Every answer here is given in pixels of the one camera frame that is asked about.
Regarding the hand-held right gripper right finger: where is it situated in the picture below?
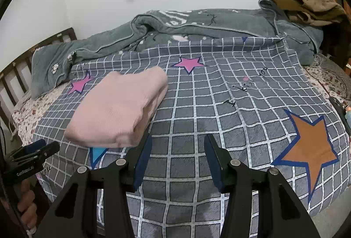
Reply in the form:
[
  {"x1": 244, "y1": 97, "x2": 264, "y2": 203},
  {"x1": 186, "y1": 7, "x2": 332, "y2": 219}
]
[{"x1": 203, "y1": 134, "x2": 321, "y2": 238}]

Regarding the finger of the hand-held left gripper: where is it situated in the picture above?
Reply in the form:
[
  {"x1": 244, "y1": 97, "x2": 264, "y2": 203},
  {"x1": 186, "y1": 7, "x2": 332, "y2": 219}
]
[
  {"x1": 5, "y1": 139, "x2": 47, "y2": 159},
  {"x1": 16, "y1": 141, "x2": 60, "y2": 166}
]

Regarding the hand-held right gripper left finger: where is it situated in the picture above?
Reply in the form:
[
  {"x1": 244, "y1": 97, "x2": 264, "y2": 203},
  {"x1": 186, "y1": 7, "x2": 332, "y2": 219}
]
[{"x1": 34, "y1": 132, "x2": 153, "y2": 238}]

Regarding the pink small garment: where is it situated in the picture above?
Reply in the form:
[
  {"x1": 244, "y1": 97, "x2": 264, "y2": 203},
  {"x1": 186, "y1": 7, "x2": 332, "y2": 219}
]
[{"x1": 64, "y1": 66, "x2": 169, "y2": 149}]

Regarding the brown clothes pile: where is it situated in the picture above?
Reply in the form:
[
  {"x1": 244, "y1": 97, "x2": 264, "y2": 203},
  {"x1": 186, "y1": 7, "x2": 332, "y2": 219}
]
[{"x1": 270, "y1": 0, "x2": 349, "y2": 27}]

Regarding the person's left hand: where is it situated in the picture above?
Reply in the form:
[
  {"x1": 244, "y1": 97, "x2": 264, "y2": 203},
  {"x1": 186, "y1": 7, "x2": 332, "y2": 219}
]
[{"x1": 16, "y1": 180, "x2": 38, "y2": 230}]

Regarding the floral bed sheet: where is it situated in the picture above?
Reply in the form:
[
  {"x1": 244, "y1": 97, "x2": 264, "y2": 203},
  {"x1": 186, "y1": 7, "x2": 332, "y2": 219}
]
[{"x1": 11, "y1": 53, "x2": 351, "y2": 151}]

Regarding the grey checked star sheet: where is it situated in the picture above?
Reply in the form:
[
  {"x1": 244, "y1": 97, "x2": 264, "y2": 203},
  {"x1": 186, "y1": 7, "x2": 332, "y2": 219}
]
[{"x1": 31, "y1": 35, "x2": 351, "y2": 238}]

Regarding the grey-green quilt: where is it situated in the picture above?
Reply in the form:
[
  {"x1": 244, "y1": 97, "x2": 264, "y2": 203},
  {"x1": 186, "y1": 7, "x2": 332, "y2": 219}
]
[{"x1": 31, "y1": 0, "x2": 324, "y2": 100}]

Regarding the phone in dark case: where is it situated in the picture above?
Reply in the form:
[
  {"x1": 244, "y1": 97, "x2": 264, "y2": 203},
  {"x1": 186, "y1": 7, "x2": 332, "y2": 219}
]
[{"x1": 328, "y1": 97, "x2": 351, "y2": 135}]

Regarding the dark cloth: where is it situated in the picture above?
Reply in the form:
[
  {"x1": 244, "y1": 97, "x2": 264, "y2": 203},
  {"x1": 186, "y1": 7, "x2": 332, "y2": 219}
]
[{"x1": 321, "y1": 23, "x2": 351, "y2": 64}]

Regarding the wooden bed frame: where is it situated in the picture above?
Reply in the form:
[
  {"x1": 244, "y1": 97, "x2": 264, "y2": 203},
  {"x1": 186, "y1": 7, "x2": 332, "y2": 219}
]
[{"x1": 0, "y1": 27, "x2": 77, "y2": 142}]

